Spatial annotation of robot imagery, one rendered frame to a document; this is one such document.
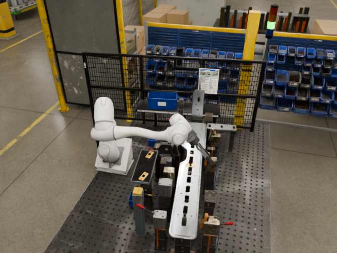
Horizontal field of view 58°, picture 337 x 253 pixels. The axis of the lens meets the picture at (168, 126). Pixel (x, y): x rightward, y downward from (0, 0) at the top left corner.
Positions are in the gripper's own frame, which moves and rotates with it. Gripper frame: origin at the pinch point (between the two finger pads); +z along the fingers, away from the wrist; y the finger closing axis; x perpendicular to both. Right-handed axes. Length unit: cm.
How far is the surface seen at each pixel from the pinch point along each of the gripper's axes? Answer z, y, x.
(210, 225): 26.4, 23.2, -26.0
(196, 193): 17.5, -9.2, -25.2
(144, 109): -45, -120, -28
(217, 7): -71, -668, 229
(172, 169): -4.3, -23.2, -29.6
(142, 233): 14, -6, -77
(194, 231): 23.4, 22.0, -37.0
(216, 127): 12, -91, 18
